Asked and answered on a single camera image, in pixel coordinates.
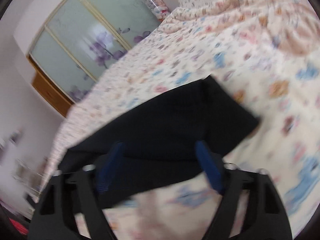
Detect black pants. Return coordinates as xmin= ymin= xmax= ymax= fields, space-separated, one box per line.
xmin=58 ymin=76 xmax=260 ymax=209

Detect wooden door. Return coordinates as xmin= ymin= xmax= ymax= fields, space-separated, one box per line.
xmin=32 ymin=72 xmax=73 ymax=117

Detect cartoon print fleece blanket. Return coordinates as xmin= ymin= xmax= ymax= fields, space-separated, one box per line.
xmin=44 ymin=0 xmax=319 ymax=239

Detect frosted glass floral wardrobe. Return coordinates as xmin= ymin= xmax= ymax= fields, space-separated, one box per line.
xmin=29 ymin=0 xmax=159 ymax=102

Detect clear tube of plush toys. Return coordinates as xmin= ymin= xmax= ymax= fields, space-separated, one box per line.
xmin=143 ymin=0 xmax=170 ymax=22

